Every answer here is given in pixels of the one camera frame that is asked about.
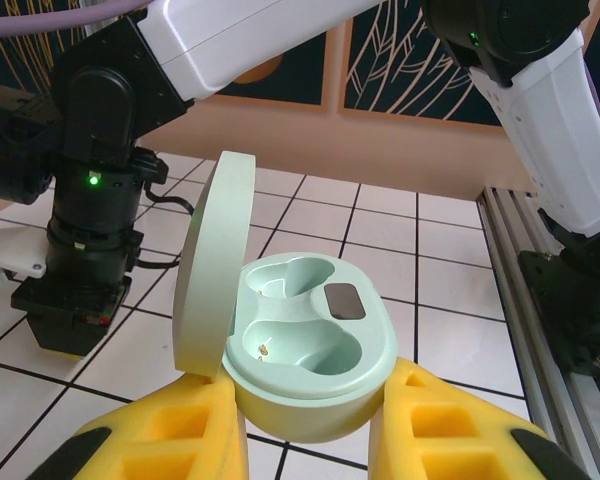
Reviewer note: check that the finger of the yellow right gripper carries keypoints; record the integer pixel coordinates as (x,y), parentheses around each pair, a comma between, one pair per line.
(65,354)

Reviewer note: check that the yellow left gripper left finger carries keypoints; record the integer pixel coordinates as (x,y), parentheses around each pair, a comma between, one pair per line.
(180,430)

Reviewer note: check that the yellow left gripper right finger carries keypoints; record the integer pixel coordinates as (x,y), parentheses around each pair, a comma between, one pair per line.
(445,430)

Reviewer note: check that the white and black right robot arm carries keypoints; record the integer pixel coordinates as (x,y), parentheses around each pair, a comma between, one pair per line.
(230,45)

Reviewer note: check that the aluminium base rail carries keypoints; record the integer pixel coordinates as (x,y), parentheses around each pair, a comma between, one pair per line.
(590,425)

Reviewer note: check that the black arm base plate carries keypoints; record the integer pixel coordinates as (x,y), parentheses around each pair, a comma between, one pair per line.
(580,330)

